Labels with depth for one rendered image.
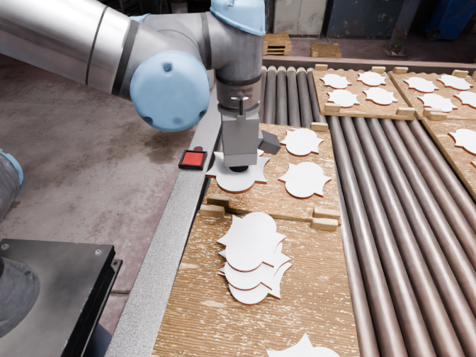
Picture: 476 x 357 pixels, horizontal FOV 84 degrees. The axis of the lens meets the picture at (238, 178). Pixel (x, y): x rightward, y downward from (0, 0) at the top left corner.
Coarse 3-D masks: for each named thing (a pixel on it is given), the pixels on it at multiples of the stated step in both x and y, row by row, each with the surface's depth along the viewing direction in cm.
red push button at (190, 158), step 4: (188, 152) 85; (192, 152) 85; (188, 156) 84; (192, 156) 84; (196, 156) 84; (200, 156) 84; (184, 160) 82; (188, 160) 82; (192, 160) 82; (196, 160) 82; (200, 160) 82; (196, 164) 81; (200, 164) 81
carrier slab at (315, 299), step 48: (192, 240) 61; (288, 240) 61; (336, 240) 61; (192, 288) 53; (288, 288) 53; (336, 288) 53; (192, 336) 47; (240, 336) 47; (288, 336) 47; (336, 336) 47
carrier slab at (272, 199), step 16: (272, 128) 93; (288, 128) 93; (304, 128) 93; (320, 144) 87; (272, 160) 81; (288, 160) 81; (304, 160) 81; (320, 160) 81; (272, 176) 76; (208, 192) 71; (224, 192) 71; (256, 192) 71; (272, 192) 71; (336, 192) 71; (240, 208) 67; (256, 208) 67; (272, 208) 67; (288, 208) 67; (304, 208) 67; (336, 208) 67
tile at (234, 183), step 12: (216, 156) 59; (216, 168) 56; (228, 168) 56; (252, 168) 56; (228, 180) 54; (240, 180) 54; (252, 180) 54; (264, 180) 54; (228, 192) 52; (240, 192) 52
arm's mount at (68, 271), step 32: (32, 256) 57; (64, 256) 57; (96, 256) 57; (64, 288) 52; (96, 288) 53; (32, 320) 47; (64, 320) 47; (96, 320) 54; (0, 352) 44; (32, 352) 44; (64, 352) 44
